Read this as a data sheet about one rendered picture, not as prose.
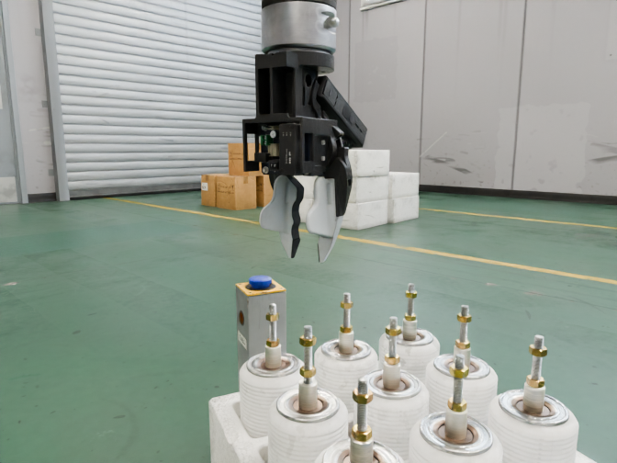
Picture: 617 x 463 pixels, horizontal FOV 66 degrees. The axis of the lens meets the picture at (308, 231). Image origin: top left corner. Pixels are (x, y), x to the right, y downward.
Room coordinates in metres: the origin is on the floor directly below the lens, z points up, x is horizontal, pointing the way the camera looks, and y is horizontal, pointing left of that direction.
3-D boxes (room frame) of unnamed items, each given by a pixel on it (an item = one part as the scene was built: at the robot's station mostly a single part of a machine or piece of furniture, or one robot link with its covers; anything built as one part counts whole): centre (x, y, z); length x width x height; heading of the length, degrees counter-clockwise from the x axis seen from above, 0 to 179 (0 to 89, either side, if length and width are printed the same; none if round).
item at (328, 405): (0.52, 0.00, 0.25); 0.08 x 0.08 x 0.01
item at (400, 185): (3.77, -0.60, 0.27); 0.39 x 0.39 x 0.18; 48
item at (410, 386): (0.57, -0.11, 0.25); 0.08 x 0.08 x 0.01
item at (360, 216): (3.46, -0.31, 0.09); 0.39 x 0.39 x 0.18; 50
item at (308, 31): (0.50, 0.01, 0.66); 0.08 x 0.08 x 0.05
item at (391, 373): (0.57, -0.11, 0.26); 0.02 x 0.02 x 0.03
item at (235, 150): (4.53, 0.57, 0.45); 0.30 x 0.24 x 0.30; 48
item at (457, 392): (0.46, -0.16, 0.30); 0.01 x 0.01 x 0.08
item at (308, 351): (0.52, 0.00, 0.31); 0.01 x 0.01 x 0.08
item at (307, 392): (0.52, 0.00, 0.26); 0.02 x 0.02 x 0.03
